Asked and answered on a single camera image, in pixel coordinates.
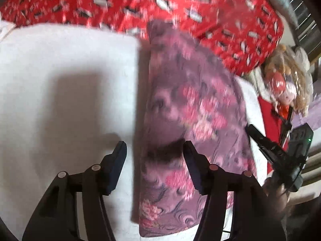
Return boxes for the red penguin print blanket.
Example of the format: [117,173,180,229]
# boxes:
[1,0,284,75]

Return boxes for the black tripod handle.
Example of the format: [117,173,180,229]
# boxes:
[271,106,293,148]

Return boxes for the window with bars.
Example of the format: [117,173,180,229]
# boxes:
[290,0,320,54]

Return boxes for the purple floral shirt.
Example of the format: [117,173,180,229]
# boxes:
[139,20,256,237]

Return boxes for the red cushion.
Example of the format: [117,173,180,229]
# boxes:
[257,96,289,174]

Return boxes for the plush toys in plastic bag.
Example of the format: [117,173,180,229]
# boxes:
[246,44,313,117]

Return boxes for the white quilted mat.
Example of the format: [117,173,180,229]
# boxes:
[0,23,274,241]

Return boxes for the person right hand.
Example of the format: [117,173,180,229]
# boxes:
[262,177,289,219]

